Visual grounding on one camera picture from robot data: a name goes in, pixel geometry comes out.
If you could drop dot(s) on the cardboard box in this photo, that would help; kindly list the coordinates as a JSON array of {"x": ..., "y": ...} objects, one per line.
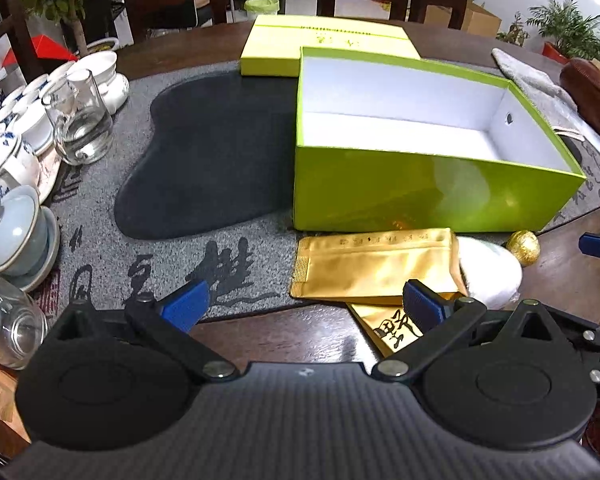
[{"x": 480, "y": 20}]

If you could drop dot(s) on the waste bin with green bag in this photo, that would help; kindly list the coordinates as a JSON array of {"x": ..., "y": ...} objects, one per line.
[{"x": 261, "y": 10}]

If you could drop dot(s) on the glass pitcher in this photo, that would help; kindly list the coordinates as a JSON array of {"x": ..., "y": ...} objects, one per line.
[{"x": 82, "y": 135}]

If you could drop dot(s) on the light wooden box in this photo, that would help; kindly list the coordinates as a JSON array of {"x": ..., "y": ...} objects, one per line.
[{"x": 2, "y": 400}]

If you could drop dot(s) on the palm plant in red pot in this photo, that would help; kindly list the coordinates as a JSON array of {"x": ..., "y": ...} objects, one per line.
[{"x": 565, "y": 25}]

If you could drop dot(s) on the small twiggy potted plant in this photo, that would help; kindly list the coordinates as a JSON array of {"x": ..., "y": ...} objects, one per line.
[{"x": 514, "y": 30}]

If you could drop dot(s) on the gold foil ball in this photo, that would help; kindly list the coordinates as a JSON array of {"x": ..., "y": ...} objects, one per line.
[{"x": 524, "y": 248}]

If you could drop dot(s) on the white porcelain tray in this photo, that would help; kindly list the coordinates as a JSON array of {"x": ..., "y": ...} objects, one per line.
[{"x": 50, "y": 175}]

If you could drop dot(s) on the white packet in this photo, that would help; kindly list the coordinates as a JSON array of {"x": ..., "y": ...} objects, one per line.
[{"x": 490, "y": 275}]

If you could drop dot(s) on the grey towel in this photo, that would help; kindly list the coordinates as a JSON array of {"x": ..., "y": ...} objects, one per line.
[{"x": 535, "y": 85}]

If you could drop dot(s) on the brown leather pouch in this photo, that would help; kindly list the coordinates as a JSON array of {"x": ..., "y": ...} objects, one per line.
[{"x": 590, "y": 95}]

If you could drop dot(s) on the clear glass jar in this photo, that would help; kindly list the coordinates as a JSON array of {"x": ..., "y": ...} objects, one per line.
[{"x": 10, "y": 325}]

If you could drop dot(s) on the white lidded porcelain cup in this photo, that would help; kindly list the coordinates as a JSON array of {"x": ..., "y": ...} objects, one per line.
[{"x": 32, "y": 127}]

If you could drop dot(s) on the celadon lidded cup with saucer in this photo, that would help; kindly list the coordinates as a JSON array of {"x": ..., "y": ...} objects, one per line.
[{"x": 15, "y": 240}]

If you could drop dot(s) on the green shoe box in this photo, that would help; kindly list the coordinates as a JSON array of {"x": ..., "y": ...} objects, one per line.
[{"x": 430, "y": 195}]

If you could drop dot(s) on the yellow-green box lid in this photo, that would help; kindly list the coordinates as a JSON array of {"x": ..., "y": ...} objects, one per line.
[{"x": 280, "y": 45}]

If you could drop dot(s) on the group of small teacups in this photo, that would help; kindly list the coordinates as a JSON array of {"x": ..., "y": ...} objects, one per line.
[{"x": 30, "y": 90}]

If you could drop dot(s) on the gold foil pouch black print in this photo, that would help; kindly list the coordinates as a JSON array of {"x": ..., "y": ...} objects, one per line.
[{"x": 385, "y": 327}]

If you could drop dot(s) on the white porcelain bowl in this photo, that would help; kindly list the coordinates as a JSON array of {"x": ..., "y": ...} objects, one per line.
[{"x": 97, "y": 67}]

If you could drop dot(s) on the blue white porcelain teapot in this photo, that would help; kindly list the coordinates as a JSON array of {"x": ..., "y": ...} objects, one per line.
[{"x": 5, "y": 160}]

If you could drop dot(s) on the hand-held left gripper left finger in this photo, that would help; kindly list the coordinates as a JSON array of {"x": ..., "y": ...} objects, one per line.
[{"x": 185, "y": 305}]

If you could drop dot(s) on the plain gold foil pouch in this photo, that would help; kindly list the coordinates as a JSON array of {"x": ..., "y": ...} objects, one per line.
[{"x": 370, "y": 265}]

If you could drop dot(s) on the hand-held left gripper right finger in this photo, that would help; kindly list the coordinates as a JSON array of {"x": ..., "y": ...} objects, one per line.
[{"x": 420, "y": 305}]

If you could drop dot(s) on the grey stone tea tray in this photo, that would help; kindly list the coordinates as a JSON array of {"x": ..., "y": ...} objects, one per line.
[{"x": 105, "y": 270}]

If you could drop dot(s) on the red paper bag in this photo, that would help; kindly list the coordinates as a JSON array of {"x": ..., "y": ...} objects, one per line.
[{"x": 50, "y": 47}]

